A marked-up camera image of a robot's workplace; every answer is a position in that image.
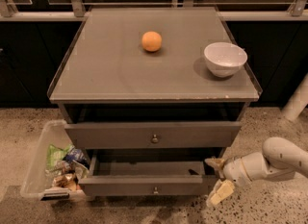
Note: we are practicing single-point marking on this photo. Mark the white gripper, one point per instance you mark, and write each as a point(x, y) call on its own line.
point(233, 170)

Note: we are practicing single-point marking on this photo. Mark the grey drawer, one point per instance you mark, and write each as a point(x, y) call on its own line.
point(154, 172)
point(150, 135)

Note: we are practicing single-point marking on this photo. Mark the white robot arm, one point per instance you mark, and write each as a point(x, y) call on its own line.
point(279, 160)

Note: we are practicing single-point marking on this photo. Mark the grey top drawer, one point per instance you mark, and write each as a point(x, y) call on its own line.
point(150, 135)

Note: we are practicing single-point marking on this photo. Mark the grey drawer cabinet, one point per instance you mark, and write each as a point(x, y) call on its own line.
point(109, 77)

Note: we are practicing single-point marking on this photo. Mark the white pipe leg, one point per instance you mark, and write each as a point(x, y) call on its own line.
point(297, 102)

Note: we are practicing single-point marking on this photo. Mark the white bowl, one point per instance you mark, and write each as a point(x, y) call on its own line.
point(224, 59)

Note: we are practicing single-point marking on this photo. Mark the blue snack packet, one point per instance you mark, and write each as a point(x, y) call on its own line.
point(75, 155)

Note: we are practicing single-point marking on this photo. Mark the orange fruit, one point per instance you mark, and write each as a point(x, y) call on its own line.
point(151, 41)

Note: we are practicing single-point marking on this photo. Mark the clear plastic bin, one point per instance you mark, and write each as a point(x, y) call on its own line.
point(37, 184)

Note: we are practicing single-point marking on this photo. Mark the green snack bag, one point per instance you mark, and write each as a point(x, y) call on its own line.
point(55, 154)

